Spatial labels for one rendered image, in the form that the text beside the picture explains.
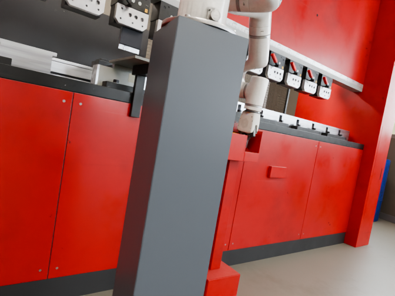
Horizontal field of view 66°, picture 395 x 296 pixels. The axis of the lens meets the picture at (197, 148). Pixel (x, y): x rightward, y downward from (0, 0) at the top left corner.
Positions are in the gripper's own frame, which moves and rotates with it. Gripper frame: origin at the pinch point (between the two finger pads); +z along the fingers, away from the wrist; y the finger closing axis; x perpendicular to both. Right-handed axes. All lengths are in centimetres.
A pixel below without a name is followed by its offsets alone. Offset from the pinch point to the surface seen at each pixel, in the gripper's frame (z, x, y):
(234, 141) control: -0.6, -12.1, 6.1
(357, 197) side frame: 33, 164, -18
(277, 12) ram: -79, 37, -37
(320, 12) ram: -95, 81, -40
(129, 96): -10, -54, -17
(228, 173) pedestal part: 15.0, -7.6, 2.4
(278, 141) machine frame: -2, 49, -20
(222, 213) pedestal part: 34.1, -6.8, 4.0
